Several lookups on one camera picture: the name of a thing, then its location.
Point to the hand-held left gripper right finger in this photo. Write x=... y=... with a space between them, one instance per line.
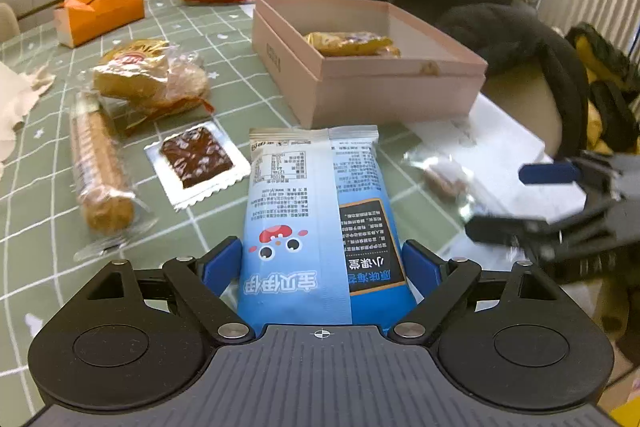
x=420 y=267

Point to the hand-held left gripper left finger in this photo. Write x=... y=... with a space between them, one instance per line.
x=222 y=264

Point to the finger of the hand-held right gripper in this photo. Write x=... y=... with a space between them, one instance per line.
x=545 y=173
x=505 y=231

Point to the small clear snack packet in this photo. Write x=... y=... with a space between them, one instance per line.
x=445 y=179

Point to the blue snack packet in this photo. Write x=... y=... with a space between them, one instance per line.
x=300 y=217

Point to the pink cardboard box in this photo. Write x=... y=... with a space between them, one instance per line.
x=380 y=97

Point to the yellow snack packet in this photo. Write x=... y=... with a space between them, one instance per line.
x=350 y=43

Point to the green checked tablecloth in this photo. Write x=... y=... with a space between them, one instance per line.
x=210 y=227

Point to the beige chair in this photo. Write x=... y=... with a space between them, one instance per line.
x=7 y=23
x=520 y=102

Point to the brown square snack packet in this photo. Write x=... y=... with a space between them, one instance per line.
x=197 y=154

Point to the yellow black jacket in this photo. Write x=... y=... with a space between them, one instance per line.
x=607 y=77

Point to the cookie roll packet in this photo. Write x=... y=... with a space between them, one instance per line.
x=100 y=167

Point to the wrapped bread pile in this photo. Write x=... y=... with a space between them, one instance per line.
x=189 y=82

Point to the clear wrapped bread packet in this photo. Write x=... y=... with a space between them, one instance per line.
x=130 y=72

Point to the crumpled white tissue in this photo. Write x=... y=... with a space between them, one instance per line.
x=15 y=107

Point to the orange tissue box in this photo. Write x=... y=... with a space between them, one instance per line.
x=100 y=14

